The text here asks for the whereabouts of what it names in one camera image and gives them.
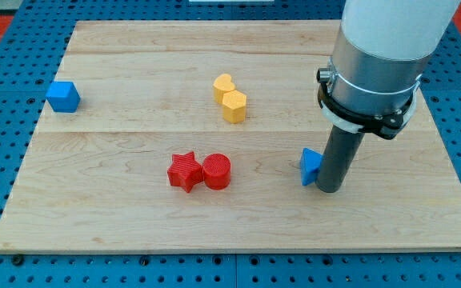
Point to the blue triangle block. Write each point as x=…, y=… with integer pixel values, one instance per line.
x=309, y=163

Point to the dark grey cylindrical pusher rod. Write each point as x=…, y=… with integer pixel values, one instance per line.
x=338, y=155

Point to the blue cube block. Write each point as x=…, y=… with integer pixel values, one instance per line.
x=63, y=97

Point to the yellow hexagon block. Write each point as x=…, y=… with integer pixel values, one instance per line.
x=234, y=106

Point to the red cylinder block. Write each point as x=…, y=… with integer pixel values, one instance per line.
x=216, y=169

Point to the light wooden board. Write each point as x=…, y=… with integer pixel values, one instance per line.
x=95, y=181

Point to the yellow heart block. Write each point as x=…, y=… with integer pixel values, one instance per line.
x=221, y=85

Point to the red star block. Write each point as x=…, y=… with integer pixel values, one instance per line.
x=185, y=171

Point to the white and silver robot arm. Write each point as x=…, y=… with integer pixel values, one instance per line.
x=374, y=72

